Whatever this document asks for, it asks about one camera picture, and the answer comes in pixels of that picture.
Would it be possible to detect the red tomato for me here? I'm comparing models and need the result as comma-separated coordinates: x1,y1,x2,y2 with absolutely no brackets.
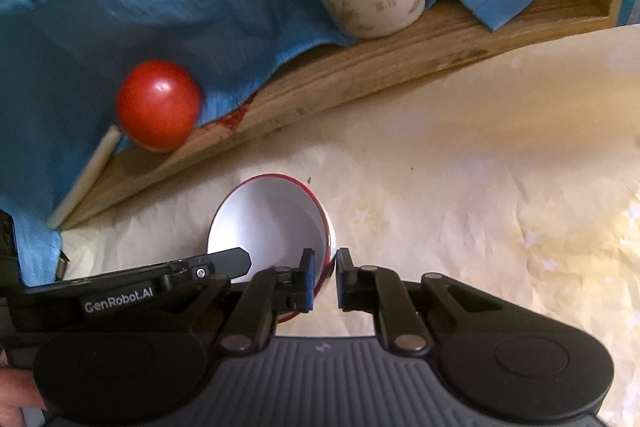
116,59,204,153

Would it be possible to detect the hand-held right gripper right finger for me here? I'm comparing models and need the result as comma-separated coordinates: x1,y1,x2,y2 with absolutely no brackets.
336,248,507,356

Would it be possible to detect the white cutting board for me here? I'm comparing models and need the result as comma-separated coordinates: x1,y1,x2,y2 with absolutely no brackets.
47,124,121,228

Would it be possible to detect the red bowl white inside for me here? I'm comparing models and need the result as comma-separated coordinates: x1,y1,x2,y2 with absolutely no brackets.
206,174,335,326

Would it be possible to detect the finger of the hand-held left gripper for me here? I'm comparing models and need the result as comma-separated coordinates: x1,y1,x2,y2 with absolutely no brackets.
166,247,253,281

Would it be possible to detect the cream paper sheet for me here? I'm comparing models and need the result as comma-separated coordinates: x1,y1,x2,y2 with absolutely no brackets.
59,24,640,427

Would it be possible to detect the person's left hand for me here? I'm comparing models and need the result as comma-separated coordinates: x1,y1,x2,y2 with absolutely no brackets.
0,367,47,414

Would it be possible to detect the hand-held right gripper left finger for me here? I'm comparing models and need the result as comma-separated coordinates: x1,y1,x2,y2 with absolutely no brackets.
190,248,317,354

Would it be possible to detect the wooden tray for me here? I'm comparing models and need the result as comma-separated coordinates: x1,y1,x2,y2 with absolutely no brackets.
60,0,629,231

